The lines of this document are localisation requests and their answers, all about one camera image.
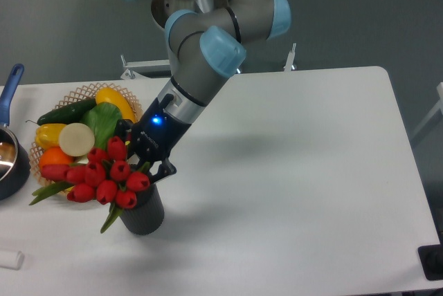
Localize red tulip bouquet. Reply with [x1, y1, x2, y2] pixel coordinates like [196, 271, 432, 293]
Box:
[30, 136, 152, 234]

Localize green cucumber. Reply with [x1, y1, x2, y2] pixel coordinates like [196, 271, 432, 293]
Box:
[26, 98, 96, 126]

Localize yellow squash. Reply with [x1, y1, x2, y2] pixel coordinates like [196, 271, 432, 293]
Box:
[96, 87, 136, 122]

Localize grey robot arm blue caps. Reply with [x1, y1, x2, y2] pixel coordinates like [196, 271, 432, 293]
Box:
[116, 0, 291, 183]

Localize dark grey ribbed vase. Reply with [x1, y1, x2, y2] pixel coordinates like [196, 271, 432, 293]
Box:
[120, 184, 165, 235]

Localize woven wicker basket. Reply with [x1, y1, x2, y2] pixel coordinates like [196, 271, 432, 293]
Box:
[29, 82, 143, 187]

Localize white chair frame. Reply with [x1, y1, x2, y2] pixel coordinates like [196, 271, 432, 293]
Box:
[410, 82, 442, 147]

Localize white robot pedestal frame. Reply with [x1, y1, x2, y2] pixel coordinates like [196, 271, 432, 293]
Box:
[120, 43, 298, 80]

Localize white cylinder object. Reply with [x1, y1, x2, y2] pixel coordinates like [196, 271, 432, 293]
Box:
[0, 249, 25, 270]

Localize yellow bell pepper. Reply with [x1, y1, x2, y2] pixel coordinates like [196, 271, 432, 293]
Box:
[35, 123, 66, 150]

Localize orange fruit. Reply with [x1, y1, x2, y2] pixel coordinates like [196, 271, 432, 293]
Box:
[38, 147, 74, 169]

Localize cream round disc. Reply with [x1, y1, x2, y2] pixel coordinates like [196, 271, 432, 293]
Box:
[58, 123, 95, 157]

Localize green leafy vegetable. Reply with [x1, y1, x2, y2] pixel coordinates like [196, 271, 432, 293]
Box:
[80, 102, 122, 149]

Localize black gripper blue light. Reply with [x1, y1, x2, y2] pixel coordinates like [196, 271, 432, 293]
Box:
[114, 98, 190, 183]

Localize black device table corner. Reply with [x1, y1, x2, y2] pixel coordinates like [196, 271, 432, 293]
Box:
[417, 244, 443, 281]

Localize dark pot blue handle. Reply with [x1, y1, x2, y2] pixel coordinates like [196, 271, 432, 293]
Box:
[1, 64, 30, 200]

